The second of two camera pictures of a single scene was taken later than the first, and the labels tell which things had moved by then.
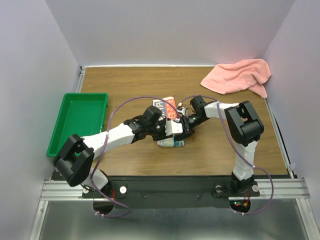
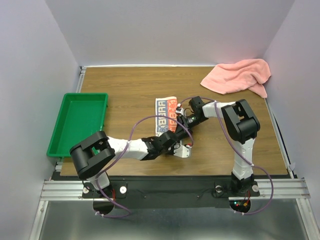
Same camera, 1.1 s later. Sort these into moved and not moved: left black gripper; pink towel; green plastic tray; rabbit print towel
Moved: left black gripper
Not moved: pink towel; green plastic tray; rabbit print towel
